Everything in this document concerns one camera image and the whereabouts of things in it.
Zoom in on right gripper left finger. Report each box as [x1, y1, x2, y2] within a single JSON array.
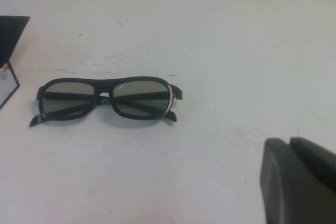
[[259, 137, 336, 224]]

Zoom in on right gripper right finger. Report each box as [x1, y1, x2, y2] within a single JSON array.
[[289, 136, 336, 189]]

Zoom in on black frame sunglasses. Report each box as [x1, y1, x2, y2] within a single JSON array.
[[29, 76, 184, 127]]

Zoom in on black printed glasses case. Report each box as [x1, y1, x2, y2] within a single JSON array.
[[0, 16, 30, 111]]

